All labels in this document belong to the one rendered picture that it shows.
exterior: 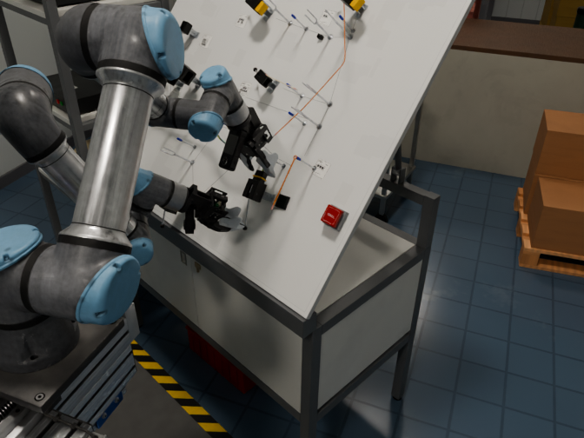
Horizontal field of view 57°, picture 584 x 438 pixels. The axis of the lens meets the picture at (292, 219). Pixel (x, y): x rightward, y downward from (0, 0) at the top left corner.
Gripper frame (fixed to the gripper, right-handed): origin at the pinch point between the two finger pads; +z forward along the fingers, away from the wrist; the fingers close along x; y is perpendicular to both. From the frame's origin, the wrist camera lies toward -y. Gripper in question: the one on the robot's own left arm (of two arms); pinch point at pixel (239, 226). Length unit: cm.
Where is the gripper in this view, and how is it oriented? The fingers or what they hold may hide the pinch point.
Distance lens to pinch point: 159.1
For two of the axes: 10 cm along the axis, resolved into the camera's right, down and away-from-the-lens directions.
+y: 6.3, -5.3, -5.7
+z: 7.7, 3.2, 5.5
